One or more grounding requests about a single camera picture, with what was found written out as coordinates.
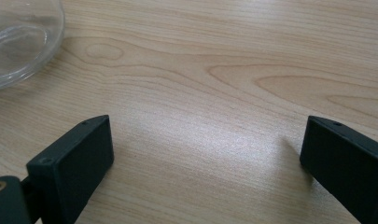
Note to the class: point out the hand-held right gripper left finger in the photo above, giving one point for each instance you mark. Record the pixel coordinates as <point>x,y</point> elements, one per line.
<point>74,165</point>

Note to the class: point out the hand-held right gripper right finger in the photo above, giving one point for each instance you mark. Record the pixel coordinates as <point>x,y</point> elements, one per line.
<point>345,161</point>

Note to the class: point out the clear glass bowl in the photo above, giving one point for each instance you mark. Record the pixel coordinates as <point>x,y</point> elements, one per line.
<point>20,40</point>

